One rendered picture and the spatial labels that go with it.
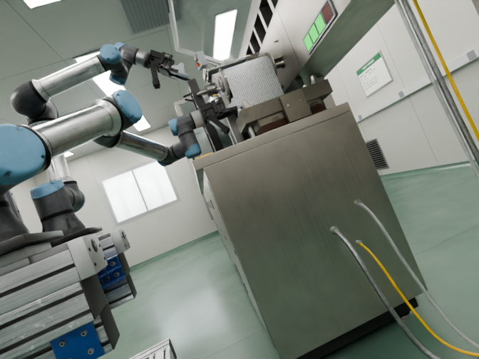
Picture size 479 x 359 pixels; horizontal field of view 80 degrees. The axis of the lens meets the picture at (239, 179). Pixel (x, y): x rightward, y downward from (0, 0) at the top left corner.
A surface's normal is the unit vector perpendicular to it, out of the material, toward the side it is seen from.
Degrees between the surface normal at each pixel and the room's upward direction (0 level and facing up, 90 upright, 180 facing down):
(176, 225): 90
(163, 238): 90
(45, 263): 90
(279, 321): 90
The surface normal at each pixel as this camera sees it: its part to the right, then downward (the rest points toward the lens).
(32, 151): 0.81, -0.29
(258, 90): 0.12, -0.09
